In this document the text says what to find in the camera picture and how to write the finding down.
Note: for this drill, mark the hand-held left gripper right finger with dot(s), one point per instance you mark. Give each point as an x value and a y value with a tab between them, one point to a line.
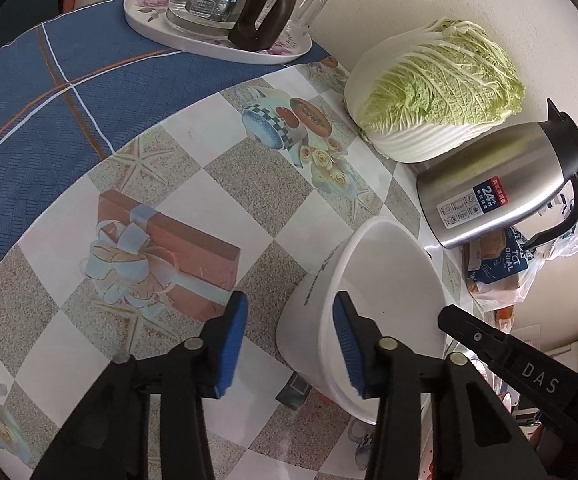
349	347

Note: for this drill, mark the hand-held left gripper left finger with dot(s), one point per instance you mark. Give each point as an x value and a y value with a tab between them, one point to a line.
231	340

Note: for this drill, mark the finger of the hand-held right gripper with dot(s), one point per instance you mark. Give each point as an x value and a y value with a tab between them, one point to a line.
474	332

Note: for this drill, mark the small white bowl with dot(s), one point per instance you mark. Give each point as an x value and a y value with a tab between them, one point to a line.
394	280

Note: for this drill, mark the bagged sliced bread loaf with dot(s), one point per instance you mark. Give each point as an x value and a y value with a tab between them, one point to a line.
509	270

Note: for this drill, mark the stainless steel thermos jug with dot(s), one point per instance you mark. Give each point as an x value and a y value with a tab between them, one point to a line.
499	185

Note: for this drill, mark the printed checkered tablecloth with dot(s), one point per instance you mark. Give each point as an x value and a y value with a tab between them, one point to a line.
119	160

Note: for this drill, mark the napa cabbage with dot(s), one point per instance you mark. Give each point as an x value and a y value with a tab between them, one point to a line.
434	90

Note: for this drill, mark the white floral tray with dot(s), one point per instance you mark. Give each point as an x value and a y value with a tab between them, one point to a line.
154	25

